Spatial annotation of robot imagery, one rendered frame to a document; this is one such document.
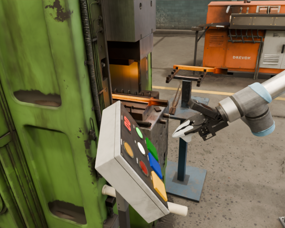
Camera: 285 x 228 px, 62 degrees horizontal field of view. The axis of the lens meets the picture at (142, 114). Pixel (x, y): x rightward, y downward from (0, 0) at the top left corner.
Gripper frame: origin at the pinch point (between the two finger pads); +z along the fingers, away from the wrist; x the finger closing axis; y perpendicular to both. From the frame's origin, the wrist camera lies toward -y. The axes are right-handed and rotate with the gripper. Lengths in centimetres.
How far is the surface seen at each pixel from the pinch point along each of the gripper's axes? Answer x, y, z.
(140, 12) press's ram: 36, -41, -12
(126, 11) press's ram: 31, -44, -7
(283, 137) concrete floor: 138, 170, -85
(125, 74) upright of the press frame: 77, -8, 16
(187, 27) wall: 778, 169, -136
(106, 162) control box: -27.8, -21.2, 15.4
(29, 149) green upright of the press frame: 28, -15, 72
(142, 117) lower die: 34.6, 4.7, 14.5
